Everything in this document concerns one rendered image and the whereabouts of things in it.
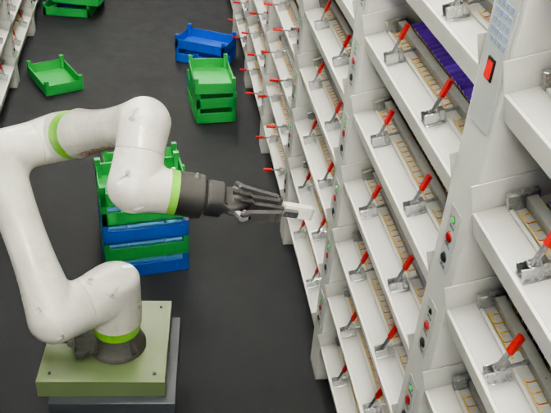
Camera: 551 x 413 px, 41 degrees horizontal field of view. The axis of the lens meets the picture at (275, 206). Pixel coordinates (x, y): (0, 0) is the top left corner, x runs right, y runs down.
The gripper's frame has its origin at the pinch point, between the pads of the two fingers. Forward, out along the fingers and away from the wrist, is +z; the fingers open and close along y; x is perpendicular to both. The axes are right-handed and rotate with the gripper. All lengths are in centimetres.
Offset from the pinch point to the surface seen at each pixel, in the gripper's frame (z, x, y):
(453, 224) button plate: 13.2, 25.1, 35.4
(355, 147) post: 20.2, 1.9, -30.3
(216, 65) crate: 16, -69, -231
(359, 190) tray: 23.3, -7.3, -25.0
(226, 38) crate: 27, -73, -283
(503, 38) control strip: 6, 57, 36
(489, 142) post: 10, 42, 40
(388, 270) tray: 22.5, -7.7, 6.2
